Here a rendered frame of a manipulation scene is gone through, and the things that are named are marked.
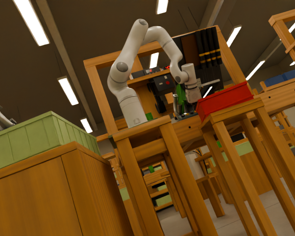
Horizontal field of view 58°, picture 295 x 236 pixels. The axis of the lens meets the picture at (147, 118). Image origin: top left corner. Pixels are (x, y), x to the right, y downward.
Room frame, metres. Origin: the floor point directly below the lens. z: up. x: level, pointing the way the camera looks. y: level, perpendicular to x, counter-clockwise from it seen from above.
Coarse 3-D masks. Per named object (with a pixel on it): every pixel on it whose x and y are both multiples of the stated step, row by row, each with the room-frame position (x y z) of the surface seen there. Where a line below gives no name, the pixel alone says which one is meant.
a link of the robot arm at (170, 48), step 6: (168, 42) 1.64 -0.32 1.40; (174, 42) 1.67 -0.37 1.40; (162, 48) 1.69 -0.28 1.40; (168, 48) 1.65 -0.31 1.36; (174, 48) 1.65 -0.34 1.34; (168, 54) 1.68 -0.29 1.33; (174, 54) 1.65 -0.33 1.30; (180, 54) 1.66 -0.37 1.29; (174, 60) 1.63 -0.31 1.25; (174, 66) 1.63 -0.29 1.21; (174, 72) 1.64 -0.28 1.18; (180, 72) 1.63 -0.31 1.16; (174, 78) 1.67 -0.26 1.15; (180, 78) 1.64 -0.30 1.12; (186, 78) 1.66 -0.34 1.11
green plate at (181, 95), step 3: (177, 87) 2.13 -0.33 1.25; (180, 87) 2.08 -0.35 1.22; (177, 90) 2.15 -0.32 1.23; (180, 90) 2.08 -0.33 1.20; (183, 90) 2.09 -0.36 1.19; (177, 93) 2.16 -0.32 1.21; (180, 93) 2.07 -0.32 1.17; (183, 93) 2.09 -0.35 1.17; (180, 96) 2.08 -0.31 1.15; (183, 96) 2.09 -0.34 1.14; (180, 99) 2.10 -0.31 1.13; (183, 99) 2.09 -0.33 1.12; (180, 102) 2.11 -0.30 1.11; (186, 102) 2.14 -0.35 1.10
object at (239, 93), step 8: (232, 88) 1.56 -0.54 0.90; (240, 88) 1.56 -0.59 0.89; (248, 88) 1.56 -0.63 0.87; (208, 96) 1.56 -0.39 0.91; (216, 96) 1.56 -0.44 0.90; (224, 96) 1.56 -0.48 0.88; (232, 96) 1.56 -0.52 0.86; (240, 96) 1.56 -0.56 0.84; (248, 96) 1.56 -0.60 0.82; (200, 104) 1.57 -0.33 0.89; (208, 104) 1.56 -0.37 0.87; (216, 104) 1.56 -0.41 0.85; (224, 104) 1.56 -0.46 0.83; (232, 104) 1.56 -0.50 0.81; (200, 112) 1.67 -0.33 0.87; (208, 112) 1.56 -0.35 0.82
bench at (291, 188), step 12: (228, 132) 2.26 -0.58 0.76; (240, 132) 2.60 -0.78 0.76; (192, 144) 2.50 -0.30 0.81; (204, 144) 2.52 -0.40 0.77; (276, 156) 2.62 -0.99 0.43; (120, 168) 2.35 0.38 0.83; (144, 180) 1.74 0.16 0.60; (288, 180) 2.63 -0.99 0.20; (132, 192) 2.31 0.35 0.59; (132, 204) 2.37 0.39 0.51; (144, 228) 2.31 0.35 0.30
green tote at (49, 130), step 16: (48, 112) 1.04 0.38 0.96; (16, 128) 1.04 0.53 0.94; (32, 128) 1.04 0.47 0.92; (48, 128) 1.04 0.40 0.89; (64, 128) 1.14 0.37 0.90; (80, 128) 1.37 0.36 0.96; (0, 144) 1.05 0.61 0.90; (16, 144) 1.04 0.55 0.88; (32, 144) 1.04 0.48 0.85; (48, 144) 1.04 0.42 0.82; (64, 144) 1.08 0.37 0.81; (96, 144) 1.62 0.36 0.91; (0, 160) 1.05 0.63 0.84; (16, 160) 1.04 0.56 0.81
